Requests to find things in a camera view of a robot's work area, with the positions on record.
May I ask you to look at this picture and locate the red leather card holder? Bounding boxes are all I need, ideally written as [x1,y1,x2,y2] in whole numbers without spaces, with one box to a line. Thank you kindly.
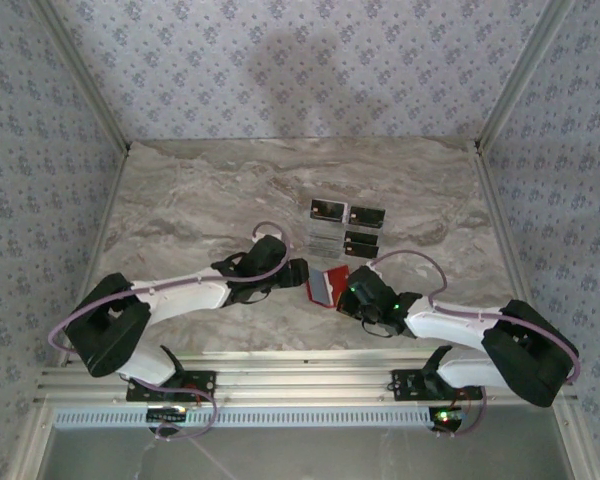
[304,266,352,307]

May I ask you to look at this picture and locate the shiny copper credit card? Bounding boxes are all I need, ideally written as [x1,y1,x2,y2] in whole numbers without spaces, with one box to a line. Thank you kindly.
[311,198,349,223]

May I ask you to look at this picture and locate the small circuit board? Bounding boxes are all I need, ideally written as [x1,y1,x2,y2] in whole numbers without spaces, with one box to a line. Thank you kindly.
[428,407,469,432]
[147,407,189,425]

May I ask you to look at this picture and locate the grey metal sheet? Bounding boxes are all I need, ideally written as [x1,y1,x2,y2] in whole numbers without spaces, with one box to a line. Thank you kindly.
[42,424,579,480]

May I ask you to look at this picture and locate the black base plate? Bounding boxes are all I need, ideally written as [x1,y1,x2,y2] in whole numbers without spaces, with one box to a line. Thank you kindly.
[125,370,217,402]
[390,368,484,401]

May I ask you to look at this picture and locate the aluminium front rail frame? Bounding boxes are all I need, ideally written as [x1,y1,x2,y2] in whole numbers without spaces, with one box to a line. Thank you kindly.
[32,349,579,405]

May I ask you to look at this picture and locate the grey slotted cable duct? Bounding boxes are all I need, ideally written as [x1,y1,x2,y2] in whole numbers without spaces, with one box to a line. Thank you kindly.
[53,405,464,431]

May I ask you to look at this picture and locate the purple cable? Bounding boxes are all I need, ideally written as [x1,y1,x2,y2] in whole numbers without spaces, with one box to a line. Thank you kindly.
[372,249,581,440]
[47,221,295,444]

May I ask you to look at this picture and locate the aluminium side rail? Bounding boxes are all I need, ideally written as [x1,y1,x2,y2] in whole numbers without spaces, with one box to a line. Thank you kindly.
[473,142,554,364]
[54,147,131,371]

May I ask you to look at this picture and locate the aluminium frame leg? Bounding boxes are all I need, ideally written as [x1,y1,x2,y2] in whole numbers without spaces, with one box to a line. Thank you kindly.
[7,402,56,480]
[552,402,599,480]

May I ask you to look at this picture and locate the aluminium corner post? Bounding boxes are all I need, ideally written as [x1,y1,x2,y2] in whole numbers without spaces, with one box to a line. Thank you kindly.
[29,0,134,154]
[472,0,579,154]

